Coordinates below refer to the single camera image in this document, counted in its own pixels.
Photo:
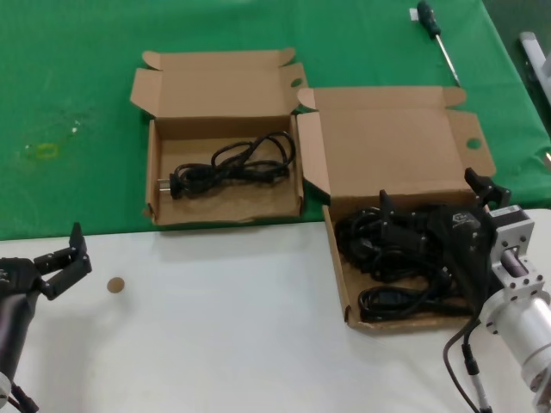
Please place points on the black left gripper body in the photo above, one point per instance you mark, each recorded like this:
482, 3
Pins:
15, 318

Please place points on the grey metal bar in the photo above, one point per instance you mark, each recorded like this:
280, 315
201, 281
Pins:
534, 51

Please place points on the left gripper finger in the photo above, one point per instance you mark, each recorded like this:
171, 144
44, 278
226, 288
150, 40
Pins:
71, 277
76, 241

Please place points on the round cardboard disc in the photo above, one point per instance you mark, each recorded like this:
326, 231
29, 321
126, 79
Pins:
115, 285

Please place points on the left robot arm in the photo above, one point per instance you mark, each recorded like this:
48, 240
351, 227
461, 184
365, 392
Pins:
3, 387

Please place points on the open brown cardboard box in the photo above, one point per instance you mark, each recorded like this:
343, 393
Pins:
387, 142
224, 211

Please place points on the white tape piece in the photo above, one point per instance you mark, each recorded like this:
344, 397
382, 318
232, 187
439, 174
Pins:
413, 14

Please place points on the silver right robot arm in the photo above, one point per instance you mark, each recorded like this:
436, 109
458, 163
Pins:
525, 314

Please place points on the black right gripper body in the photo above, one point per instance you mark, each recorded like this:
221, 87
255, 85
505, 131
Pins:
469, 251

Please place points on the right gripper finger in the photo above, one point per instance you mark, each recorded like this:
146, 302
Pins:
398, 230
490, 190

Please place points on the green table cloth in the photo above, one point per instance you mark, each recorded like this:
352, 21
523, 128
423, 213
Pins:
86, 64

